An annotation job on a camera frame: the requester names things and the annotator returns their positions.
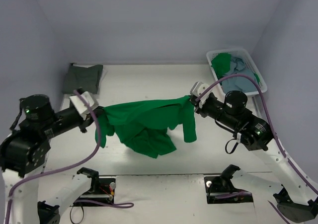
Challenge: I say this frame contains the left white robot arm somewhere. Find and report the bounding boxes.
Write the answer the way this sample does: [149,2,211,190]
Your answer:
[0,91,103,224]

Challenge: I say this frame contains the light blue t shirt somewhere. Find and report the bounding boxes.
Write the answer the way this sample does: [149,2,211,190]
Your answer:
[221,56,258,93]

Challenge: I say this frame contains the purple cable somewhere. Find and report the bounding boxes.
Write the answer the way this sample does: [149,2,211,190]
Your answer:
[195,74,318,224]
[4,89,135,224]

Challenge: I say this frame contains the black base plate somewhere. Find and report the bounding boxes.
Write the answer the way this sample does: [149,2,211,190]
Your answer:
[73,176,116,207]
[204,176,253,204]

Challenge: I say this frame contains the green t shirt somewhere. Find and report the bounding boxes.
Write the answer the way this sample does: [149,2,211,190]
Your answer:
[211,53,231,79]
[95,95,197,158]

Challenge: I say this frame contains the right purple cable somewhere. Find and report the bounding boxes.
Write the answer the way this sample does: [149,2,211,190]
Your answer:
[195,74,318,224]

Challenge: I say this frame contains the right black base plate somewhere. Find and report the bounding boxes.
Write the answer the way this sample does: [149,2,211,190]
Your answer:
[204,176,253,204]

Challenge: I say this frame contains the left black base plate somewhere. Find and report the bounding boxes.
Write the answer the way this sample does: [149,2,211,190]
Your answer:
[73,176,116,207]

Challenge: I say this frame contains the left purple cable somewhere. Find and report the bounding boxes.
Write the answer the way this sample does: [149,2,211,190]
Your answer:
[4,89,135,224]

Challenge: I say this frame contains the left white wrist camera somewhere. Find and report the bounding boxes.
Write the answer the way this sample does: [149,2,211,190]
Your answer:
[69,91,99,120]

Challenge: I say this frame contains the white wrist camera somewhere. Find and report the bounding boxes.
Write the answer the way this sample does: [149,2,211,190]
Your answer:
[69,91,99,120]
[190,81,216,112]

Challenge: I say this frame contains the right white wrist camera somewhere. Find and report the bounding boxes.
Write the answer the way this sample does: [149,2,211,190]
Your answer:
[190,81,216,112]

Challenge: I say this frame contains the grey t shirt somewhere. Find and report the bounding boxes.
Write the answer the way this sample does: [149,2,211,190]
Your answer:
[62,65,103,94]

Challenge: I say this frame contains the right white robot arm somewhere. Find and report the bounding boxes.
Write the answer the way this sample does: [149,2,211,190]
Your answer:
[190,89,318,224]

